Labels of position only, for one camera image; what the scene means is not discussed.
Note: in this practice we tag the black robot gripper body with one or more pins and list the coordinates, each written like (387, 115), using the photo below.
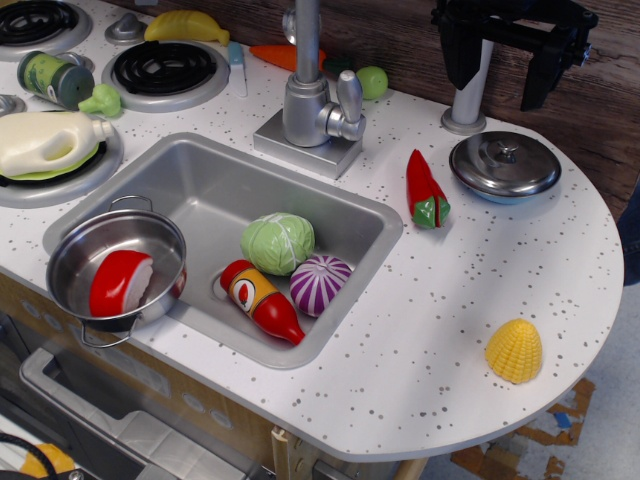
(532, 26)

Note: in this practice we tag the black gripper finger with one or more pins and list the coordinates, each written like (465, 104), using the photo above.
(459, 55)
(561, 50)

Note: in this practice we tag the green toy lime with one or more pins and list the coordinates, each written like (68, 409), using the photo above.
(374, 82)

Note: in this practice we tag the steel pot lid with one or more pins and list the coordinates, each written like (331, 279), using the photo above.
(505, 167)

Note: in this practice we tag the red toy chili pepper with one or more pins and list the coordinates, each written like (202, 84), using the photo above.
(427, 203)

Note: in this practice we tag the orange toy carrot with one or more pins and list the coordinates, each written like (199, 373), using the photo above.
(285, 56)

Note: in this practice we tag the silver toy faucet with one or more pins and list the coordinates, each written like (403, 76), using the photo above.
(311, 131)

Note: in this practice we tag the green toy cabbage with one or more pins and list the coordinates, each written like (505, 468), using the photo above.
(278, 243)

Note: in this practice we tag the yellow toy banana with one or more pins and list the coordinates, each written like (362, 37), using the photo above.
(186, 25)

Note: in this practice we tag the grey toy sink basin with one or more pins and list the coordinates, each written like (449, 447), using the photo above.
(188, 200)

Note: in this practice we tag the purple toy onion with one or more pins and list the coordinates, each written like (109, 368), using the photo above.
(316, 282)

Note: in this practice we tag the black coil stove burner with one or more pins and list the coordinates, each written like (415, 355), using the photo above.
(166, 76)

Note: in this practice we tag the yellow toy corn piece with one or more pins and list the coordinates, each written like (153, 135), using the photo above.
(514, 352)

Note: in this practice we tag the red toy ketchup bottle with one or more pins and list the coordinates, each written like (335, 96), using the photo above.
(261, 301)

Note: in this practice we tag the silver stove knob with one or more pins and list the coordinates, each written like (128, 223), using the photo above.
(128, 30)

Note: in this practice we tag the green toy broccoli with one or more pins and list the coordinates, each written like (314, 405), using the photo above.
(105, 100)

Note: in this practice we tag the green toy can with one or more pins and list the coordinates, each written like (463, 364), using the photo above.
(56, 80)

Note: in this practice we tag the back left stove burner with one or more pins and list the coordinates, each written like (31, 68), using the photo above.
(51, 27)

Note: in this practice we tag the front left stove burner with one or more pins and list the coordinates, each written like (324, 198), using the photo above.
(66, 187)

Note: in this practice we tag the cream toy milk jug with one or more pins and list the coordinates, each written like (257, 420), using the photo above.
(43, 142)

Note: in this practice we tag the silver knob at left edge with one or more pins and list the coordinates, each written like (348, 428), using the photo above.
(10, 104)

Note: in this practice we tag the light green toy plate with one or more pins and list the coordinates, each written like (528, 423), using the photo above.
(45, 173)

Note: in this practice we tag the toy oven door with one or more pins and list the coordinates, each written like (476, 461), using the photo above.
(146, 430)

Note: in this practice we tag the yellow toy on floor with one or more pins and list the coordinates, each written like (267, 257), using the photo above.
(61, 462)

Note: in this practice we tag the silver metal post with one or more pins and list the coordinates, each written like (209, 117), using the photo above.
(464, 117)

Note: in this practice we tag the blue handled toy knife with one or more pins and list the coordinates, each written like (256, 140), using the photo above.
(237, 78)

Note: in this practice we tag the steel pot with handles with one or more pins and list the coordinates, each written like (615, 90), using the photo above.
(130, 223)

